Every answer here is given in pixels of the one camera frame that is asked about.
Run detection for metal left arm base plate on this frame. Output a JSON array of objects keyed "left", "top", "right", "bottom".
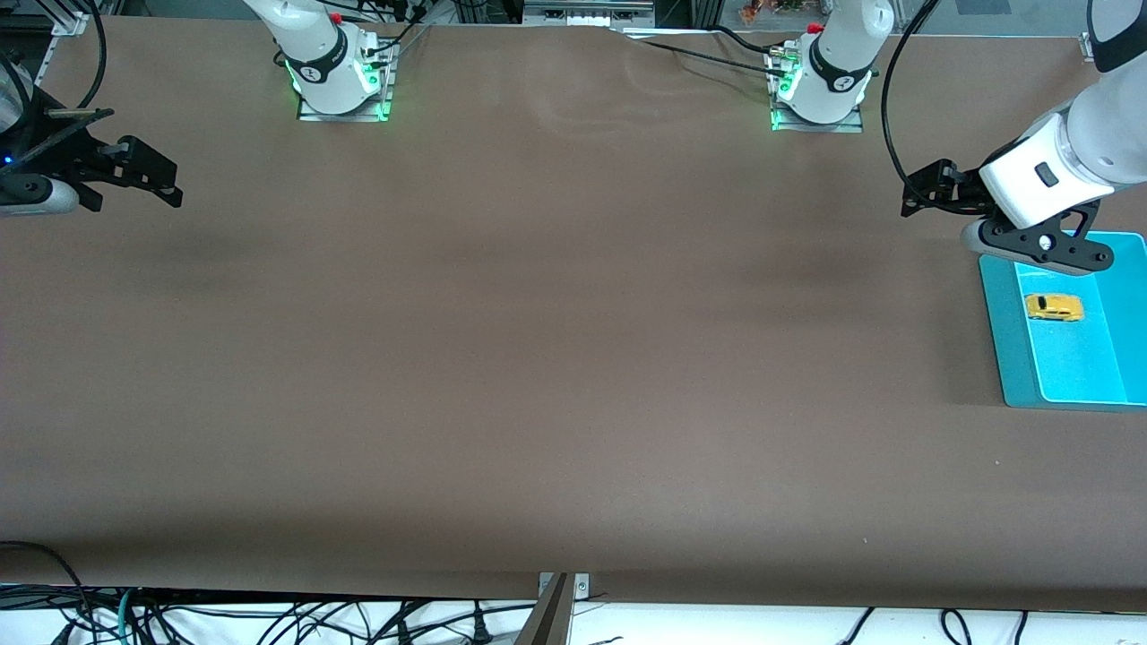
[{"left": 769, "top": 49, "right": 867, "bottom": 134}]

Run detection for black looped floor cable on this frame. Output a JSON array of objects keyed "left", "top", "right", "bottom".
[{"left": 0, "top": 540, "right": 95, "bottom": 645}]

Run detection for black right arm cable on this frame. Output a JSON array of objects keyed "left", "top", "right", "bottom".
[{"left": 0, "top": 0, "right": 108, "bottom": 167}]

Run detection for grey metal rack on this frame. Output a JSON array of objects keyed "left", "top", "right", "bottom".
[{"left": 522, "top": 0, "right": 657, "bottom": 28}]

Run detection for long black table cable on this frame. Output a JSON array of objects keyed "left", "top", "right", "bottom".
[{"left": 618, "top": 32, "right": 789, "bottom": 78}]

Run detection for yellow beetle toy car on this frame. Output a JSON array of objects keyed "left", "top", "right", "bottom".
[{"left": 1024, "top": 292, "right": 1086, "bottom": 324}]

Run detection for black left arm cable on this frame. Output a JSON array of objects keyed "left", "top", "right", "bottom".
[{"left": 881, "top": 0, "right": 987, "bottom": 212}]

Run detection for short black table cable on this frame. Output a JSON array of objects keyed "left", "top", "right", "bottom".
[{"left": 712, "top": 25, "right": 776, "bottom": 55}]

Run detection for teal plastic bin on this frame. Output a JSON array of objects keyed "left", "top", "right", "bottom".
[{"left": 977, "top": 231, "right": 1147, "bottom": 415}]

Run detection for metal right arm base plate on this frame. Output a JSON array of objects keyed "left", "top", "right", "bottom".
[{"left": 296, "top": 40, "right": 397, "bottom": 123}]

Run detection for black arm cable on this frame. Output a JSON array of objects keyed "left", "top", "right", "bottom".
[
  {"left": 881, "top": 0, "right": 987, "bottom": 212},
  {"left": 0, "top": 0, "right": 108, "bottom": 167}
]

